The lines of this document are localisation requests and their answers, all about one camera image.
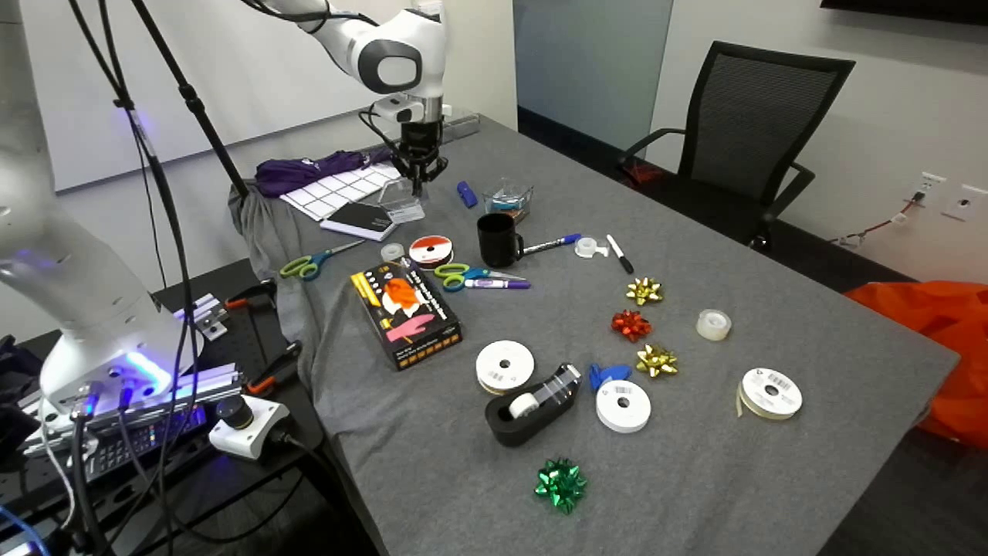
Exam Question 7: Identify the black camera stand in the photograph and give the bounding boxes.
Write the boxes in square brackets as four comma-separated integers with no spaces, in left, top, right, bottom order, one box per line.
[62,0,256,210]

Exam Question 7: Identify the blue gift bow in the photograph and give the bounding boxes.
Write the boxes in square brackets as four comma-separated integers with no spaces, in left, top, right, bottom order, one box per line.
[584,358,632,395]

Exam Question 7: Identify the translucent tape roll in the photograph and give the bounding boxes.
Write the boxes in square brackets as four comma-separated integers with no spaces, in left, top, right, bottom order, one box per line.
[691,306,738,346]

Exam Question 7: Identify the black booklet white border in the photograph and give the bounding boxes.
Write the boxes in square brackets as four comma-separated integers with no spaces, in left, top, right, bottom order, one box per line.
[317,199,399,244]

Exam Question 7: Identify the gold gift bow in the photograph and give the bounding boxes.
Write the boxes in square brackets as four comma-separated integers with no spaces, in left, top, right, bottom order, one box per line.
[631,339,683,383]
[620,271,666,313]

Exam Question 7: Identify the black cup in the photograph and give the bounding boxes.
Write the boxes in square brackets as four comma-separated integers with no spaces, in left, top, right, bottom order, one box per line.
[472,210,529,276]

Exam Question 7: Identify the white power strip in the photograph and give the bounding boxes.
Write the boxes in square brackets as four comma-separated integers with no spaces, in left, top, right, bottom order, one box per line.
[208,392,294,462]

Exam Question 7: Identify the clear plastic container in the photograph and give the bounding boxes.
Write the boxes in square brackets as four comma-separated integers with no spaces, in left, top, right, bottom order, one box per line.
[378,168,434,225]

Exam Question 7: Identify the white label sheet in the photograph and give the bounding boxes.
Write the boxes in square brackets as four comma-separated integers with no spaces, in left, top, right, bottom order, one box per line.
[278,159,406,225]

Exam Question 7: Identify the blue pen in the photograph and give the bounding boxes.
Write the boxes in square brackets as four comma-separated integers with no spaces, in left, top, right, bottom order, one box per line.
[519,231,587,260]

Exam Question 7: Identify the orange plastic bag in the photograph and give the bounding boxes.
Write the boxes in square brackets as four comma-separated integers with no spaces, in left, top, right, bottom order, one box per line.
[844,279,988,451]

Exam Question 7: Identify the red gift bow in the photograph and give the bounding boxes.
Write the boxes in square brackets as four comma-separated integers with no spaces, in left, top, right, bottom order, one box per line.
[609,306,657,346]

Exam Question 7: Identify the clear box teal ribbon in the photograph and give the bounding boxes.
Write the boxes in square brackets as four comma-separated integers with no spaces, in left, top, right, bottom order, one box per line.
[483,180,540,225]

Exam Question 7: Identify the white wall outlet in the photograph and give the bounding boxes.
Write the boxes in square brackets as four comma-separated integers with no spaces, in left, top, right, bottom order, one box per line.
[915,168,951,210]
[947,180,988,225]

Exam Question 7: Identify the purple marker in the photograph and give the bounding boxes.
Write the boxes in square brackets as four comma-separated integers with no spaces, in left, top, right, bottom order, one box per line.
[461,264,538,295]

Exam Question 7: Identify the small white tape roll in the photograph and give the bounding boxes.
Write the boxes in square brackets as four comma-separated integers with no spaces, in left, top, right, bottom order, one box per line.
[572,231,611,261]

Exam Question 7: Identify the black white marker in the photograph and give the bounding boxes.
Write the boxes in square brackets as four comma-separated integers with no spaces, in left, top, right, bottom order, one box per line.
[601,231,639,279]

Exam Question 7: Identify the red white ribbon spool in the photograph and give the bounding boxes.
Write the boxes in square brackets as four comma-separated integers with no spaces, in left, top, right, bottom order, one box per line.
[406,231,458,271]

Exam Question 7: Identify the purple cloth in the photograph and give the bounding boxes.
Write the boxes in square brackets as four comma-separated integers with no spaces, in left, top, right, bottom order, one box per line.
[250,144,400,202]

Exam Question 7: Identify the metal clamp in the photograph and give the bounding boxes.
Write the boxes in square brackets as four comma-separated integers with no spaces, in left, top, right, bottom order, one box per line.
[171,291,231,343]

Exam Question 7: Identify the large blue green scissors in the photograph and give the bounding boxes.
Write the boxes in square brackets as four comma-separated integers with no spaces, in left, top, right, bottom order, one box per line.
[274,239,364,283]

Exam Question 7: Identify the black tape dispenser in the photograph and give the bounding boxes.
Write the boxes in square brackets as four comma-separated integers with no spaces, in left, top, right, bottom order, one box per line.
[483,358,587,451]

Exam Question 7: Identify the green gift bow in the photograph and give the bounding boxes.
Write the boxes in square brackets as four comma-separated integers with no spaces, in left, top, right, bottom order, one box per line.
[531,454,593,518]

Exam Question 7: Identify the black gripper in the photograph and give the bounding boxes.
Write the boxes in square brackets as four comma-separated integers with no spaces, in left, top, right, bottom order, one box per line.
[395,118,452,199]

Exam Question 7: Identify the black mesh office chair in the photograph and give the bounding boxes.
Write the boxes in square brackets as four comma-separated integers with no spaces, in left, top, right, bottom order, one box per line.
[615,38,858,255]

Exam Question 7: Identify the black glove package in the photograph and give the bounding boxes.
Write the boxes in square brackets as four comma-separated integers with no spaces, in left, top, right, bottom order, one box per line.
[347,260,466,374]

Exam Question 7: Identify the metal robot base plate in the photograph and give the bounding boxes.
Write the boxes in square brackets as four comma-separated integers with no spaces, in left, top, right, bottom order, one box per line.
[20,358,246,487]

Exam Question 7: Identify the small green handled scissors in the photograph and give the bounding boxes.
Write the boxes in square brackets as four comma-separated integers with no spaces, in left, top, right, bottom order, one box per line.
[428,260,479,295]

